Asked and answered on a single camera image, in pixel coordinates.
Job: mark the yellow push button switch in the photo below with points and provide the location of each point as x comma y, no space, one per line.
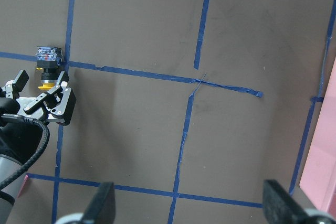
49,60

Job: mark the pink foam cube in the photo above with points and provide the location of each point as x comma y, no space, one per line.
23,185

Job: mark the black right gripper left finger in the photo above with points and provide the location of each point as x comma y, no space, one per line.
101,209

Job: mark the pink plastic bin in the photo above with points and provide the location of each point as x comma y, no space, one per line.
318,177

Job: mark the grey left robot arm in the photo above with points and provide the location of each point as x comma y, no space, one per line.
24,131

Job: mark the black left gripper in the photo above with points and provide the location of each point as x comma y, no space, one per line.
56,105

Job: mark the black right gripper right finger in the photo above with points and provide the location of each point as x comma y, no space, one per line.
279,207

